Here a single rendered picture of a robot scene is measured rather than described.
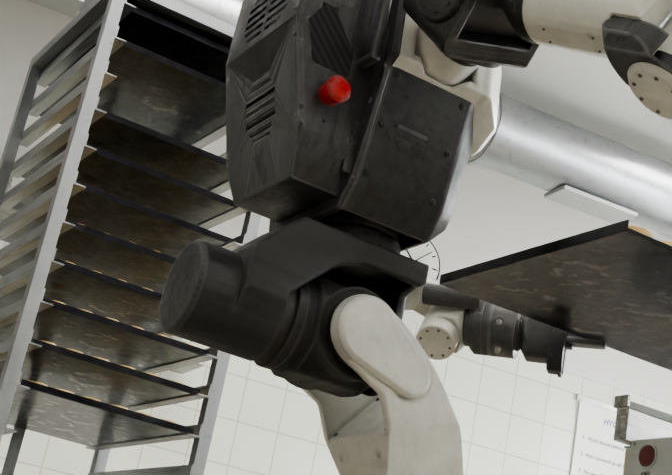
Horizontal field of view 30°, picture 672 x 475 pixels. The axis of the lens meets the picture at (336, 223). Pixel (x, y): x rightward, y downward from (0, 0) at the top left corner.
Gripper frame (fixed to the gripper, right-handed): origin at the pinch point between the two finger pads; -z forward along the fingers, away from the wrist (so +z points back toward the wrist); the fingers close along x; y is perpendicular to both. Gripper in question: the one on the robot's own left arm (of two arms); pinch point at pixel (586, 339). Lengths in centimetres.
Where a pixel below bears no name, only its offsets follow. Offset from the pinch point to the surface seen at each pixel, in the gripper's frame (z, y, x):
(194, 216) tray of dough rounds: 104, 70, 40
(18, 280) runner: 133, 48, 13
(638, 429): -9.4, -1.4, -13.6
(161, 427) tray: 94, 57, -14
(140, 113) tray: 126, 72, 67
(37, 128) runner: 150, 65, 58
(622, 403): -6.7, -2.7, -10.2
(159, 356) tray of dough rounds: 103, 68, 4
